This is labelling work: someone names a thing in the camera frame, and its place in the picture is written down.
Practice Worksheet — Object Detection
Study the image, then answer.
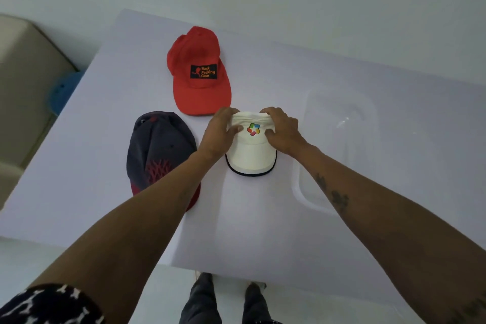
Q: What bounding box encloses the person's left hand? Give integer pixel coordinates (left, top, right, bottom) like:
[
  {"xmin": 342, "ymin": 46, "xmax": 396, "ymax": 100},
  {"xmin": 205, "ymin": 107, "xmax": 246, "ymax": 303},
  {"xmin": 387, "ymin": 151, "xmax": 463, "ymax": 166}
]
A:
[{"xmin": 197, "ymin": 107, "xmax": 244, "ymax": 163}]

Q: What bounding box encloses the person's right hand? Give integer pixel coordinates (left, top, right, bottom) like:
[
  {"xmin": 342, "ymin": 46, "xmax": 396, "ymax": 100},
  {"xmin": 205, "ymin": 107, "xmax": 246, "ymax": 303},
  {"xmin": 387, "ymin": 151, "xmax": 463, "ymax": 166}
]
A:
[{"xmin": 260, "ymin": 107, "xmax": 309, "ymax": 157}]

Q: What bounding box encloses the white cap with colourful logo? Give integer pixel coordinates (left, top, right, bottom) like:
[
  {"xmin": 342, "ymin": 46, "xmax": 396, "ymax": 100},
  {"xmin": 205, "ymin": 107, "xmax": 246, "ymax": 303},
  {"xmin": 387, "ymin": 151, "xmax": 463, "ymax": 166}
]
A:
[{"xmin": 225, "ymin": 111, "xmax": 278, "ymax": 177}]

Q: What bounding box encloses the person's left forearm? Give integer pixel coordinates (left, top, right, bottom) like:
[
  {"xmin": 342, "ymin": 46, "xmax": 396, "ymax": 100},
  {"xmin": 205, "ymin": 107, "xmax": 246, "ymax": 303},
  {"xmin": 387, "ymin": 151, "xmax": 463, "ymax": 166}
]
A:
[{"xmin": 28, "ymin": 149, "xmax": 225, "ymax": 324}]

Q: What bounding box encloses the person's right forearm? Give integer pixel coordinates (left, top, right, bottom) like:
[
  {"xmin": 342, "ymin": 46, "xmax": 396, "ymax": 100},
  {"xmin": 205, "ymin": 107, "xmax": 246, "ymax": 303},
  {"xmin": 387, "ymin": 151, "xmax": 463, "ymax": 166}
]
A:
[{"xmin": 292, "ymin": 143, "xmax": 486, "ymax": 324}]

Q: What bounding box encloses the red cap with black patch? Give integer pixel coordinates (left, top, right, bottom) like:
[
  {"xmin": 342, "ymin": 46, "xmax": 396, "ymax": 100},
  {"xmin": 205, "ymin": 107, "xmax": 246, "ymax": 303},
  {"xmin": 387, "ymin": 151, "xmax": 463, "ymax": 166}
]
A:
[{"xmin": 167, "ymin": 26, "xmax": 232, "ymax": 116}]

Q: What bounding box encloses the clear plastic container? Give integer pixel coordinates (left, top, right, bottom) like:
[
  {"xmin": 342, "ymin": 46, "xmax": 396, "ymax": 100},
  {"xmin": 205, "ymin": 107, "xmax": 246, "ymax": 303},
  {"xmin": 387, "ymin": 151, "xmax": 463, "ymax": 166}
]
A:
[{"xmin": 292, "ymin": 88, "xmax": 381, "ymax": 216}]

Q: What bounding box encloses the navy and red cap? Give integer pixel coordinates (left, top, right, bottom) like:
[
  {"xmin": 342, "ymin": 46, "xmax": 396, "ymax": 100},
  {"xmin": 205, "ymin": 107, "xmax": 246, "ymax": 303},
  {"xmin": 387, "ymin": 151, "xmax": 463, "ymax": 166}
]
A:
[{"xmin": 126, "ymin": 111, "xmax": 201, "ymax": 212}]

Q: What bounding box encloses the person's right leg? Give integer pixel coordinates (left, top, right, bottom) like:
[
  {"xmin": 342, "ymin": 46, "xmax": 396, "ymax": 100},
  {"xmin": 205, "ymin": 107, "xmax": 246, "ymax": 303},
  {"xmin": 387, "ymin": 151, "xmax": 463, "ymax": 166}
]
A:
[{"xmin": 242, "ymin": 282, "xmax": 282, "ymax": 324}]

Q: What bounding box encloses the person's leg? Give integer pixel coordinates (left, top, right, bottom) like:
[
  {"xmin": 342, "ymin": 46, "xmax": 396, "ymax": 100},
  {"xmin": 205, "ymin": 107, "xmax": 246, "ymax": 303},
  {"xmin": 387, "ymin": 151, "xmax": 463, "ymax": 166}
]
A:
[
  {"xmin": 179, "ymin": 272, "xmax": 223, "ymax": 324},
  {"xmin": 242, "ymin": 282, "xmax": 282, "ymax": 324}
]

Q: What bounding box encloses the person's left leg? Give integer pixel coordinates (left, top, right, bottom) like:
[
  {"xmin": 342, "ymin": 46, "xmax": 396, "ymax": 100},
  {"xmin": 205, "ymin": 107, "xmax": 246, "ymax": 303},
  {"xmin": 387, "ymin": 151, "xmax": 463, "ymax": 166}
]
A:
[{"xmin": 179, "ymin": 272, "xmax": 223, "ymax": 324}]

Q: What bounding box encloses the blue round object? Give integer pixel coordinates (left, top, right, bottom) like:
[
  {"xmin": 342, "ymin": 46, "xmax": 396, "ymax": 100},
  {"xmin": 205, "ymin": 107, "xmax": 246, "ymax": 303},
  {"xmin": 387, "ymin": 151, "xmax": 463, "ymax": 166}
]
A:
[{"xmin": 48, "ymin": 71, "xmax": 85, "ymax": 116}]

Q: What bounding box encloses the beige sofa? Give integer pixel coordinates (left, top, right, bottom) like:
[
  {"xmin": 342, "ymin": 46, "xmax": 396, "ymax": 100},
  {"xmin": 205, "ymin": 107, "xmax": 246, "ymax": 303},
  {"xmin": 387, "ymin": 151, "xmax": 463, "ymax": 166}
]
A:
[{"xmin": 0, "ymin": 14, "xmax": 79, "ymax": 208}]

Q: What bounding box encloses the black white patterned sleeve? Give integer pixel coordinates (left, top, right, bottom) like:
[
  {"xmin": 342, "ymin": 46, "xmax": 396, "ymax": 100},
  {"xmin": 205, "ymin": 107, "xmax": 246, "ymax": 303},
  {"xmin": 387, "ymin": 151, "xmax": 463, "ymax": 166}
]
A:
[{"xmin": 0, "ymin": 284, "xmax": 106, "ymax": 324}]

